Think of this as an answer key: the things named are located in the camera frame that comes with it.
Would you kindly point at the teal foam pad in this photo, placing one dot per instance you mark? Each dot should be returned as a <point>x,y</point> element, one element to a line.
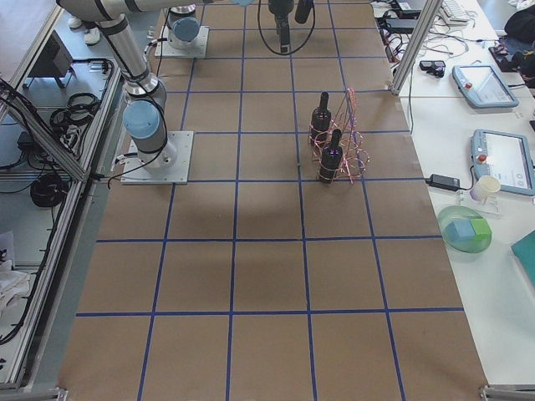
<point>524,251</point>

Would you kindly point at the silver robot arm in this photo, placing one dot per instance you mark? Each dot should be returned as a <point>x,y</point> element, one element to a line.
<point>143,118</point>
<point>182,24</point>

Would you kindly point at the white paper cup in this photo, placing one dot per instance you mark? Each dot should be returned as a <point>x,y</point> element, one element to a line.
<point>486,186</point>

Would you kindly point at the teach pendant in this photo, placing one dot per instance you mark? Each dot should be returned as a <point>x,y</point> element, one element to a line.
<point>504,156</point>
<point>483,87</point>

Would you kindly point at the far teach pendant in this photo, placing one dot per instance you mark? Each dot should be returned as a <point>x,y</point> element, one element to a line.
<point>483,87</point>

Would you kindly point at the wine bottle in basket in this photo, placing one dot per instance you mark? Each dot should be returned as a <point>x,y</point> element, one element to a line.
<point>320,120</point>
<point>331,157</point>

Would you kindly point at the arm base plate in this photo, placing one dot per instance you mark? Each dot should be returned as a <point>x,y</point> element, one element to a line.
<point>173,47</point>
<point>171,166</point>

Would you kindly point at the near teach pendant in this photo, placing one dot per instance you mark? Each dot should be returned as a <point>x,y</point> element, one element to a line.
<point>504,156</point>

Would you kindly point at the aluminium frame post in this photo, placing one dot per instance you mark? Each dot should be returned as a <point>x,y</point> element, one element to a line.
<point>426,19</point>

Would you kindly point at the far wine bottle in basket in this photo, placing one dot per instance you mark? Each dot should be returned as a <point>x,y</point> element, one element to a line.
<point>320,120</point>

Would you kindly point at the black power adapter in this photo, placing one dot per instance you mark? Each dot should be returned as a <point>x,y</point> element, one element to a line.
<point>443,182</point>

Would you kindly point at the dark wine bottle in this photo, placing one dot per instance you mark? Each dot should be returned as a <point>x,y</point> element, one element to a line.
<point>303,11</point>

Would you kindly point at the green bowl with blocks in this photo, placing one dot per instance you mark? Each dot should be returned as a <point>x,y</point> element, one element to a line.
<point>464,229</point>

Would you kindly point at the copper wire wine basket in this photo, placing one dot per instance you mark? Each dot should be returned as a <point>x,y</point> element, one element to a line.
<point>355,158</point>

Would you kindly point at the near wine bottle in basket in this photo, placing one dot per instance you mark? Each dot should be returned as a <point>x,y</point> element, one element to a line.
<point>331,157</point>

